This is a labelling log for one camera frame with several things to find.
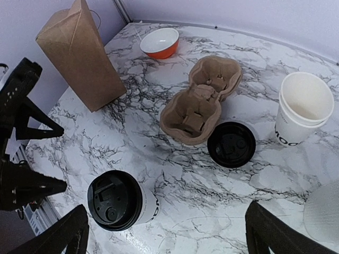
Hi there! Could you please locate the brown paper takeout bag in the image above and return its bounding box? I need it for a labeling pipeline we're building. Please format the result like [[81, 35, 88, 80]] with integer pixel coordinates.
[[35, 0, 127, 112]]

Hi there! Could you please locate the orange white bowl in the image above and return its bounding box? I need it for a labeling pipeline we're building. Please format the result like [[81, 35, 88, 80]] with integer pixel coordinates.
[[140, 28, 179, 59]]

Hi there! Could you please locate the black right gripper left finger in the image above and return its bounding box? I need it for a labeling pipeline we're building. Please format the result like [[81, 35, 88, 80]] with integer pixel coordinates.
[[10, 205, 89, 253]]

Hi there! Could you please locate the brown cardboard cup carrier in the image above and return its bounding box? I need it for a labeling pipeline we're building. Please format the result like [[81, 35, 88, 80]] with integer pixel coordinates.
[[160, 56, 243, 146]]

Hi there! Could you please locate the white utensil holder cup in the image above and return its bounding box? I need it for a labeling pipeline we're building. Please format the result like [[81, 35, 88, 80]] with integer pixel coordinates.
[[304, 180, 338, 244]]

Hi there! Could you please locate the white paper coffee cup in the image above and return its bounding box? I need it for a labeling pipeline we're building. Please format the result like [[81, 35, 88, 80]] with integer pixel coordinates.
[[87, 170, 162, 231]]

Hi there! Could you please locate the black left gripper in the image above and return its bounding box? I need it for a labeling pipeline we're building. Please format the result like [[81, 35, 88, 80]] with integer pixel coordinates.
[[1, 57, 67, 211]]

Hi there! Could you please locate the left aluminium corner post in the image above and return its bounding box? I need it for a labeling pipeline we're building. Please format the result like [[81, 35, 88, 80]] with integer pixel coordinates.
[[112, 0, 131, 24]]

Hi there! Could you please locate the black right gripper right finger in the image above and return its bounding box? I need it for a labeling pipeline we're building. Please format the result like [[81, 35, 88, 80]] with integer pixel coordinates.
[[245, 201, 336, 254]]

